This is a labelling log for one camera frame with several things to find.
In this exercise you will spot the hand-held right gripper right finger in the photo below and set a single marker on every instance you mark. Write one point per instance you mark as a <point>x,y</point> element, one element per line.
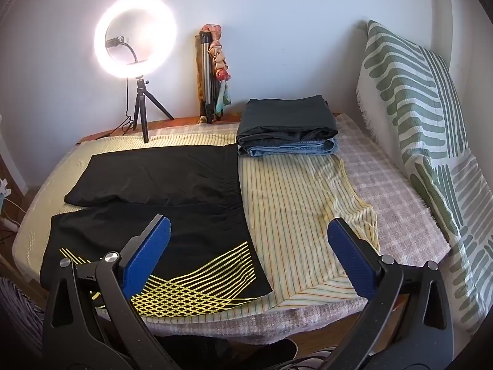
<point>352,258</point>

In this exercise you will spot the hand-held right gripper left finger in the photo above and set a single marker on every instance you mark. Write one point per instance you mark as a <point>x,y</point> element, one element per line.
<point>148,254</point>

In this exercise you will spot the black pants with yellow lines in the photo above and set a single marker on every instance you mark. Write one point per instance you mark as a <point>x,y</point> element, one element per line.
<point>154,177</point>

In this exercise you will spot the dark grey folded pants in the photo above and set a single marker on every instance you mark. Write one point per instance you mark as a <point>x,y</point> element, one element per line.
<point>289,117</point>

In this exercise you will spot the pink checked blanket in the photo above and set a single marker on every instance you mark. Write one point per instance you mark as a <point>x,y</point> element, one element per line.
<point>396,208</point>

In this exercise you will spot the yellow striped cloth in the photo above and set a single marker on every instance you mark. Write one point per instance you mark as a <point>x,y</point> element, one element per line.
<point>292,208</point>

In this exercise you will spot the folded blue jeans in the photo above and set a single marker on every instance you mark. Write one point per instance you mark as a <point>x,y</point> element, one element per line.
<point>292,148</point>

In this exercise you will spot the striped woven fabric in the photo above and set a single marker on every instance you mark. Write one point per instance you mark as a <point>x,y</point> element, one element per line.
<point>19,308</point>

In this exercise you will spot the small black tripod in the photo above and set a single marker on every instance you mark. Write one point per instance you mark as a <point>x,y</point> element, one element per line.
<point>140,104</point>

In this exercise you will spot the brown wooden board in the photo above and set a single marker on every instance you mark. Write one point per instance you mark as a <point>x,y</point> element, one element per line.
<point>200,84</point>

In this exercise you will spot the green white patterned cushion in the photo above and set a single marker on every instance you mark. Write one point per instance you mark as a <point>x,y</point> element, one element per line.
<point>416,84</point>

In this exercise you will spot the folded silver tripod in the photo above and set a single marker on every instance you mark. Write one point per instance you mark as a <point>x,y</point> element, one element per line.
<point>208,77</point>

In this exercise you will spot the colourful floral scarf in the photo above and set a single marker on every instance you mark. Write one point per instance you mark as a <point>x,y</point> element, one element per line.
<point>221,65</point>

